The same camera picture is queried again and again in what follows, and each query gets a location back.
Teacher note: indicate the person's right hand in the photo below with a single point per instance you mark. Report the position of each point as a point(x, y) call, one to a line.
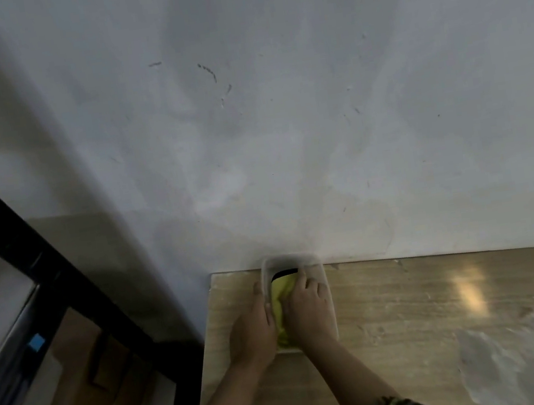
point(310, 318)

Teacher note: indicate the person's left hand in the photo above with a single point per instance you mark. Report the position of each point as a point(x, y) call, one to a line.
point(249, 335)

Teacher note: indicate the person's left thumb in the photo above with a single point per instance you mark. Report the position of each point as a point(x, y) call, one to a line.
point(271, 317)

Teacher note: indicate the person's right thumb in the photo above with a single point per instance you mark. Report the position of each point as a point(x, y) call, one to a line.
point(287, 304)

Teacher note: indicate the yellow cloth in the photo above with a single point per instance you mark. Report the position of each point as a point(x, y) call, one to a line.
point(278, 298)

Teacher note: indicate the clear plastic container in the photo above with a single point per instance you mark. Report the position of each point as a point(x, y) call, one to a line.
point(330, 295)

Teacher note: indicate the person's right forearm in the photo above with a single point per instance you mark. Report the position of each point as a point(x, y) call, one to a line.
point(352, 372)

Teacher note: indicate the person's left forearm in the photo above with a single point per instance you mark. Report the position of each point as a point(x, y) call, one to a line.
point(226, 396)

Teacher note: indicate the brown cardboard box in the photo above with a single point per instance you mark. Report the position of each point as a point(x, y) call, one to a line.
point(82, 402)

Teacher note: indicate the blue tape piece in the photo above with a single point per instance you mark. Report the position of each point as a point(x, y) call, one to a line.
point(37, 343)

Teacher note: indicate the black metal frame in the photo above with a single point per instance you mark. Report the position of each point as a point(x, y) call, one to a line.
point(64, 285)

